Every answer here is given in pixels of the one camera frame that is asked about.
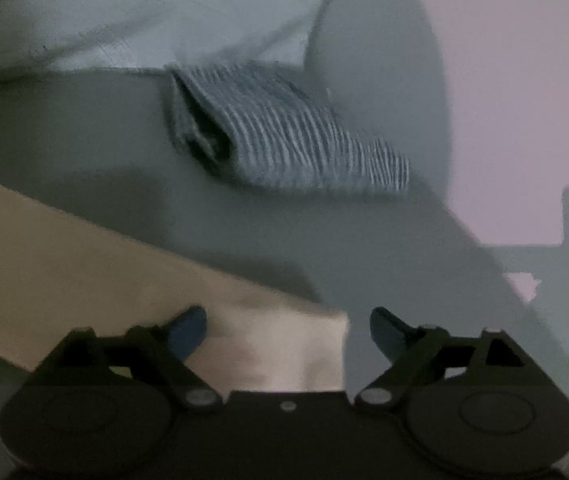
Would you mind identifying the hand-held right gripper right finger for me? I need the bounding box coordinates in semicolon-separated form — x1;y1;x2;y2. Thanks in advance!
355;306;535;415

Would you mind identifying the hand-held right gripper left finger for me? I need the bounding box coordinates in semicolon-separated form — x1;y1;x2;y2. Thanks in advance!
39;305;224;415

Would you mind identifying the blue white striped cloth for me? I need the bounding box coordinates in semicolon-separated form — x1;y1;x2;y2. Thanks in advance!
165;61;411;196

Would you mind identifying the beige folded cloth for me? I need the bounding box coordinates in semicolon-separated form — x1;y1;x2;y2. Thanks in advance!
0;170;349;392

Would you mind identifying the light blue garment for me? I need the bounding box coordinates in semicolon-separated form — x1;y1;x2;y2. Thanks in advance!
0;0;351;92

